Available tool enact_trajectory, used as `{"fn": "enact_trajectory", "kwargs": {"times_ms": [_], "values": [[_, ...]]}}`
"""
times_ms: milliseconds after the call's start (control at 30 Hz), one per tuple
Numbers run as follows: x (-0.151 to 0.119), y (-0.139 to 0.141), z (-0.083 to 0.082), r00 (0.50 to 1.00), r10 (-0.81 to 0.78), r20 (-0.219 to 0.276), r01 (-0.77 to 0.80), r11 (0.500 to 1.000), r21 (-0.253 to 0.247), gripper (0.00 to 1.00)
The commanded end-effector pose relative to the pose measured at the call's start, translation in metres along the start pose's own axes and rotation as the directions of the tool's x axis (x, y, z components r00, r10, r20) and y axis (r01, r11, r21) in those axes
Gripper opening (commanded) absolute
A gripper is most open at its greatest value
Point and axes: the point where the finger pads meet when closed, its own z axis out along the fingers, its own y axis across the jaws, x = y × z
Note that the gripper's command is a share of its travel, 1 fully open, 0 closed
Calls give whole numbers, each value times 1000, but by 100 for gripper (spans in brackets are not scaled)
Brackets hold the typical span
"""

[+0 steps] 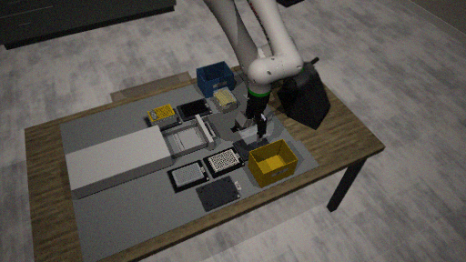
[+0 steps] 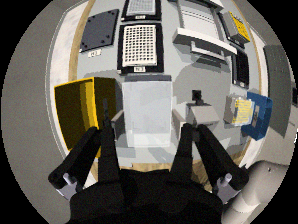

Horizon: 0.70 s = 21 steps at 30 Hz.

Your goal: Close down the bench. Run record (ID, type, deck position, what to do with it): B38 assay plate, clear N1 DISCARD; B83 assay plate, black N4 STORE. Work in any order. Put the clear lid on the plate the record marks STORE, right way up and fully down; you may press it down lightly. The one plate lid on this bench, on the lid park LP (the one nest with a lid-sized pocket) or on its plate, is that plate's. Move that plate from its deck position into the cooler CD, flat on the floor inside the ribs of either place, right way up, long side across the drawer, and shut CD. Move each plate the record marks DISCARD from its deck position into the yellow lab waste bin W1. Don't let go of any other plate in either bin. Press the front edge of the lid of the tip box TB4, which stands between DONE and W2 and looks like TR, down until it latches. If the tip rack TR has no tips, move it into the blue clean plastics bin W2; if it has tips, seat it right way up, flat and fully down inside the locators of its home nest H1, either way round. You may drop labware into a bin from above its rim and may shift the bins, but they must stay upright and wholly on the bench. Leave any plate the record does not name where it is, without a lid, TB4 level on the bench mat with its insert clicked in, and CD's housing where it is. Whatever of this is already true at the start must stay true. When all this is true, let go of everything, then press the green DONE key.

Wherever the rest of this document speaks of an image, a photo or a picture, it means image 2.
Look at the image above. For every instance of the dark blue open bin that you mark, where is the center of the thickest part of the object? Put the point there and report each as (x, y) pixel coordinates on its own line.
(261, 114)

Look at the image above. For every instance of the yellow bin with label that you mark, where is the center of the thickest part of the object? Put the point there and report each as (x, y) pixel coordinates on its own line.
(81, 106)

